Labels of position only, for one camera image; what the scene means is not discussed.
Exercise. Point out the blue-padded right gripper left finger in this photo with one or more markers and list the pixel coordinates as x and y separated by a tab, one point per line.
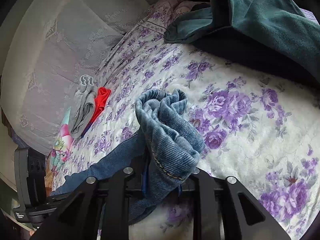
139	179

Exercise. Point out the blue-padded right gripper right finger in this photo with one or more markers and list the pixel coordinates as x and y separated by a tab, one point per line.
190	185

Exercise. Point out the blue denim jeans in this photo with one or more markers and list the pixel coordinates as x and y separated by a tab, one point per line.
174	144

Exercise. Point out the floral folded blanket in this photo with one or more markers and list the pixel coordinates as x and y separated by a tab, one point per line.
61	147

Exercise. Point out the red and blue folded garment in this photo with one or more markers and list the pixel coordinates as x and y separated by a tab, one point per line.
100	102

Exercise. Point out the grey folded sweatpants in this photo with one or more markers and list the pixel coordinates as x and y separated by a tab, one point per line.
83	106

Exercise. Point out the lilac lace pillow cover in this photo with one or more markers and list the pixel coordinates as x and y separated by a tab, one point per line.
55	43

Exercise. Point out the dark green fleece garment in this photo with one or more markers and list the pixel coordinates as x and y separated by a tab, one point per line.
272	36

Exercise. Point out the brown wooden bed frame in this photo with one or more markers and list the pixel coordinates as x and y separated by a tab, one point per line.
48	179

